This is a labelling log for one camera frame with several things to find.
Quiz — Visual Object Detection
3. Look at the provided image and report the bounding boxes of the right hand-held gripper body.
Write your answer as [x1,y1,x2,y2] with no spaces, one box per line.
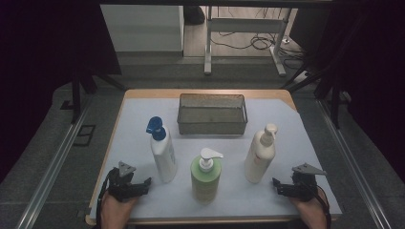
[286,162,328,202]

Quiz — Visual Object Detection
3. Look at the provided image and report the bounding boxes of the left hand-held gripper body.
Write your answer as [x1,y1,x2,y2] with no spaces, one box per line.
[107,160,143,203]

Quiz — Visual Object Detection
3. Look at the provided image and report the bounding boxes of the cream pump bottle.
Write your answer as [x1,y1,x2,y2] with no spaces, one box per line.
[244,123,279,184]

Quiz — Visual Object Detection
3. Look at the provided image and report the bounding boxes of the white bottle with blue pump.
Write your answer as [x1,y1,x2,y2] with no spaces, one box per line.
[145,115,179,184]

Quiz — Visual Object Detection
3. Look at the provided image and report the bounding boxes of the green pump bottle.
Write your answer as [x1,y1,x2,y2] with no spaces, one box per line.
[190,147,224,203]

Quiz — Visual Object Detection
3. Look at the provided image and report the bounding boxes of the grey wire mesh basket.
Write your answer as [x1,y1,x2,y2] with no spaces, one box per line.
[177,93,248,135]

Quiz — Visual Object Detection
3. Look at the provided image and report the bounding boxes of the person's right hand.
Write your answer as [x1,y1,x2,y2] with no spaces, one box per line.
[289,189,329,229]

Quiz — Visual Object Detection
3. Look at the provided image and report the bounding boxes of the person's left hand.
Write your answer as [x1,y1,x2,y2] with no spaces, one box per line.
[100,191,140,229]

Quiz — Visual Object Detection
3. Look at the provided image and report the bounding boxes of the white table mat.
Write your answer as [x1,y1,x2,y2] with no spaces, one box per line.
[89,97,343,220]

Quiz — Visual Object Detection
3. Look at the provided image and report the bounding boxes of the black metal stand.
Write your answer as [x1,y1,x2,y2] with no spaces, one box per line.
[280,61,343,130]
[70,68,128,125]

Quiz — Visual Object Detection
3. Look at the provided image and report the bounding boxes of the white cabinet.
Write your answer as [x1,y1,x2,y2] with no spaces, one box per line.
[99,4,185,52]

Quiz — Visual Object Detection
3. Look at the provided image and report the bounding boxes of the black rounded object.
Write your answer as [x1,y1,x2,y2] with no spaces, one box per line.
[183,5,206,26]

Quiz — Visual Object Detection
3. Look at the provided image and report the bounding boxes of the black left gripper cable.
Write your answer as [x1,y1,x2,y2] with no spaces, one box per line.
[96,168,117,229]

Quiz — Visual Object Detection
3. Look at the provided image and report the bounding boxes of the aluminium rail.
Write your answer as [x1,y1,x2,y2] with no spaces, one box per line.
[316,98,392,229]
[15,94,94,229]

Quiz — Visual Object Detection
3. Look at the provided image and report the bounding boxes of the black floor socket frame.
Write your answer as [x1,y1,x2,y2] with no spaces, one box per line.
[74,124,96,148]

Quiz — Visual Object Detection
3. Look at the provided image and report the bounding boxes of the black floor cables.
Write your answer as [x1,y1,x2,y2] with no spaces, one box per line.
[209,7,307,70]

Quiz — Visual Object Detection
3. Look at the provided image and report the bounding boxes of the white metal desk frame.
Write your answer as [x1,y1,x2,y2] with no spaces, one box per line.
[203,6,292,77]

